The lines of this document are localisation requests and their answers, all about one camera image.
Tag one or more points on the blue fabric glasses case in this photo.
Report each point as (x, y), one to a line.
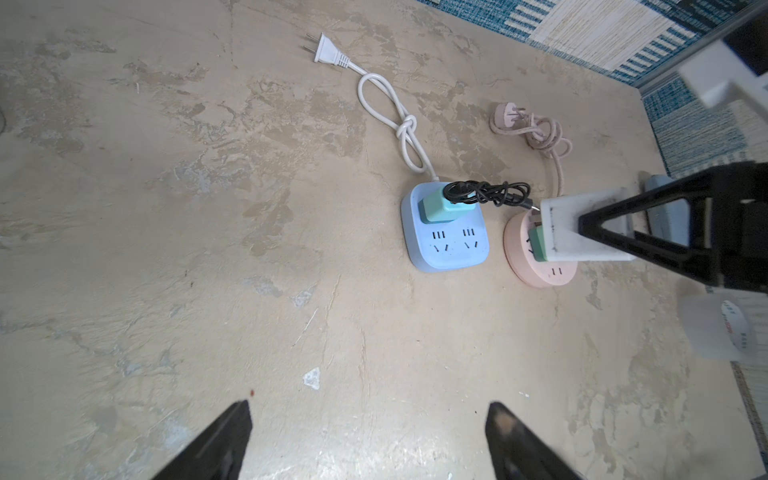
(671, 222)

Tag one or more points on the teal charger with black cable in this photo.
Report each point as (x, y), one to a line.
(456, 199)

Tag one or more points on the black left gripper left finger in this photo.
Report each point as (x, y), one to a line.
(218, 452)

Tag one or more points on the pink round power strip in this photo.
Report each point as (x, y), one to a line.
(532, 273)

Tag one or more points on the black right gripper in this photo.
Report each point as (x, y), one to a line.
(730, 203)

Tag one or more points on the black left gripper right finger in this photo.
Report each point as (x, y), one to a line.
(517, 453)

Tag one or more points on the green plug adapter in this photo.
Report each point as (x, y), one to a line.
(537, 244)

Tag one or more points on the white square charger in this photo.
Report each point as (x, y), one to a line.
(571, 231)

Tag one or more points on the blue square power strip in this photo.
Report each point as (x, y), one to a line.
(442, 246)

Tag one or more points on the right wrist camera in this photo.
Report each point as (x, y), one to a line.
(733, 68)

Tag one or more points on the transparent tape roll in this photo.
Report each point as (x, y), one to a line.
(718, 327)

